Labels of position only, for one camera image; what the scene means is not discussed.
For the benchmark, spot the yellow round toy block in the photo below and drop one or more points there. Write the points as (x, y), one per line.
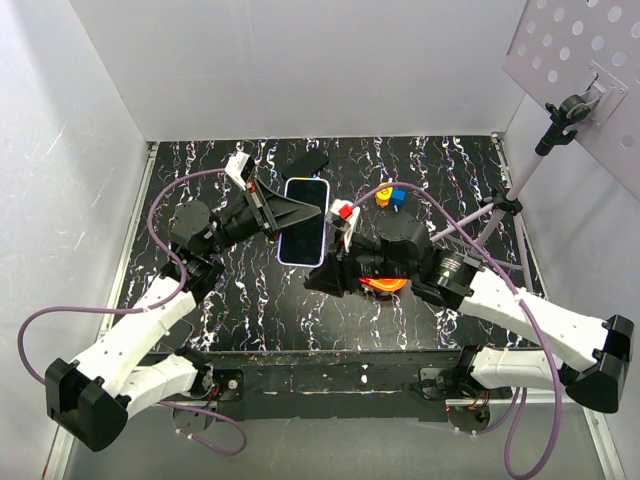
(383, 197)

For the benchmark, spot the smartphone with black screen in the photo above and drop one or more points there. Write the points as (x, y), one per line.
(303, 244)

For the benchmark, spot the blue cube toy block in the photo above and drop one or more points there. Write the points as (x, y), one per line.
(398, 198)

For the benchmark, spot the perforated lilac panel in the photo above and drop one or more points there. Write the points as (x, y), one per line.
(591, 49)

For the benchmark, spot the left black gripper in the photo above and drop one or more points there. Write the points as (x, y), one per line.
(279, 210)

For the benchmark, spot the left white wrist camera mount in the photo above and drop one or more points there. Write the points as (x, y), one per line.
(239, 169)

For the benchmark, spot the red orange oval tray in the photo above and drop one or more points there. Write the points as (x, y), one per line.
(382, 287)

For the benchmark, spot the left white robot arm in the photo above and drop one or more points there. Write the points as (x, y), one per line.
(94, 395)

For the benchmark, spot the black phone case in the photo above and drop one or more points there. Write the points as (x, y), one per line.
(306, 166)

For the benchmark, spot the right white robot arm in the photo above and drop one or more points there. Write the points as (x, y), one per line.
(588, 356)

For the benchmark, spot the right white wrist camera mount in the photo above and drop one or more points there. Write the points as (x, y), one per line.
(344, 216)

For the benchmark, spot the grey phone at table edge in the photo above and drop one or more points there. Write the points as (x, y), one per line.
(176, 337)

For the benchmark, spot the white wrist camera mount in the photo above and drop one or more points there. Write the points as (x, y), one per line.
(344, 216)
(239, 169)

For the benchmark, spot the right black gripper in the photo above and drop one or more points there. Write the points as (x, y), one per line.
(328, 277)

